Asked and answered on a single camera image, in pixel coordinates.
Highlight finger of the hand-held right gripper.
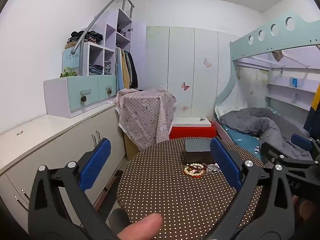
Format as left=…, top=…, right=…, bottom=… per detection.
left=291, top=134, right=320, bottom=159
left=260, top=142, right=320, bottom=172

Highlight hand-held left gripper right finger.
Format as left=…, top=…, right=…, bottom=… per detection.
left=209, top=137, right=295, bottom=240

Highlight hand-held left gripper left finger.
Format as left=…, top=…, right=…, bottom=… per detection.
left=28, top=138, right=118, bottom=240

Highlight amber multicolour bead bracelet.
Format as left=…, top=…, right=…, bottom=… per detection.
left=186, top=163, right=208, bottom=170

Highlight dark metal jewelry box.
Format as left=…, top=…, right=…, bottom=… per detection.
left=184, top=139, right=216, bottom=165

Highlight person's right hand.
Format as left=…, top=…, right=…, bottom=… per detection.
left=292, top=195, right=320, bottom=232

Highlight person's left hand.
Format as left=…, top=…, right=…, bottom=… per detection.
left=117, top=212, right=164, bottom=240

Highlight grey duvet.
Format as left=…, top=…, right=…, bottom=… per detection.
left=219, top=107, right=313, bottom=160

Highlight yellow and navy jacket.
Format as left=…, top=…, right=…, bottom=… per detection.
left=303, top=82, right=320, bottom=138

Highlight bed with teal sheet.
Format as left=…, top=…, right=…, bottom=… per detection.
left=224, top=127, right=263, bottom=159

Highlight cardboard box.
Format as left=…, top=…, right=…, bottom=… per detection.
left=124, top=129, right=141, bottom=161

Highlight white low cabinet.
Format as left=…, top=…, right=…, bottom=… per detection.
left=0, top=102, right=126, bottom=230

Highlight red storage bench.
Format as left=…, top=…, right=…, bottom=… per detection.
left=169, top=117, right=217, bottom=140

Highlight dark grey seat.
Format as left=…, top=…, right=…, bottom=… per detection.
left=108, top=208, right=131, bottom=231

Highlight polka dot round table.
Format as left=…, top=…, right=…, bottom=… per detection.
left=116, top=137, right=264, bottom=240

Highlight pink checked bear cloth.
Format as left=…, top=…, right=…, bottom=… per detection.
left=115, top=87, right=177, bottom=149

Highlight teal drawer cabinet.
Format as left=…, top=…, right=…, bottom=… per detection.
left=44, top=74, right=118, bottom=119

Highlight brown hanging cloth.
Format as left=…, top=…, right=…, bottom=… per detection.
left=272, top=50, right=285, bottom=62

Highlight folded blue jeans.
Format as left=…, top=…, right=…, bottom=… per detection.
left=89, top=64, right=104, bottom=76

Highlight green plant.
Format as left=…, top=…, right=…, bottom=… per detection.
left=59, top=66, right=77, bottom=78

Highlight hanging clothes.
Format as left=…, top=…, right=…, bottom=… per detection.
left=115, top=47, right=139, bottom=90

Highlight white wardrobe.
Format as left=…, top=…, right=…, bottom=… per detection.
left=146, top=26, right=239, bottom=118

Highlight pile of dark clothes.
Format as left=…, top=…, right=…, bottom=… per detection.
left=65, top=30, right=104, bottom=50

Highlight lilac cubby shelf unit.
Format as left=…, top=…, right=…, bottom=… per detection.
left=62, top=9, right=147, bottom=90

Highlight grey metal handrail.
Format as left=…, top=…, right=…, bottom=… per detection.
left=71, top=0, right=135, bottom=76

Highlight white wall shelf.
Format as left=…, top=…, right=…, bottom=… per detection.
left=266, top=65, right=320, bottom=111

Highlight teal bunk bed frame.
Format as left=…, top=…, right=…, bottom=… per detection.
left=212, top=11, right=320, bottom=155

